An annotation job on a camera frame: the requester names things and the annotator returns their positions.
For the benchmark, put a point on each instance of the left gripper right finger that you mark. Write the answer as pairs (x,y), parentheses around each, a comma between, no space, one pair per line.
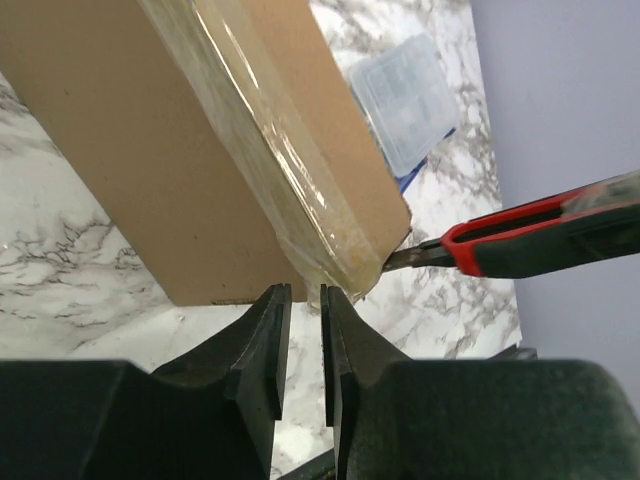
(395,417)

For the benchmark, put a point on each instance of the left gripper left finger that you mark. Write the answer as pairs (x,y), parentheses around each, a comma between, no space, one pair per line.
(208,414)

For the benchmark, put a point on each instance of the brown cardboard express box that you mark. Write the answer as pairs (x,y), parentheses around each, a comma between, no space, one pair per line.
(219,136)

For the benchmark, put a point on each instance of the red black utility knife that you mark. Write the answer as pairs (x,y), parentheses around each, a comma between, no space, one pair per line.
(592,223)

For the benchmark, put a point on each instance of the clear plastic container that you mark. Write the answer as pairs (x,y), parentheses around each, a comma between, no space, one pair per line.
(406,102)

